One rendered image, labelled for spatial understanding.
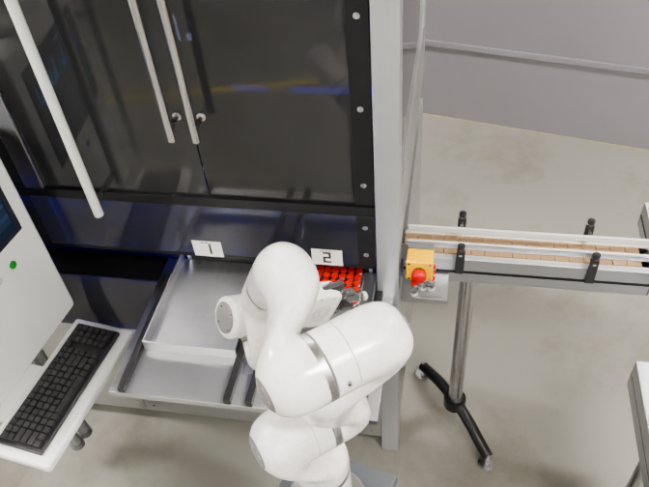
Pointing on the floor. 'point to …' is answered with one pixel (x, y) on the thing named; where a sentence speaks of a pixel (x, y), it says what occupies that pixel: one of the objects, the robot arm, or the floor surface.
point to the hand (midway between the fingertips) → (346, 299)
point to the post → (387, 177)
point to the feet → (459, 415)
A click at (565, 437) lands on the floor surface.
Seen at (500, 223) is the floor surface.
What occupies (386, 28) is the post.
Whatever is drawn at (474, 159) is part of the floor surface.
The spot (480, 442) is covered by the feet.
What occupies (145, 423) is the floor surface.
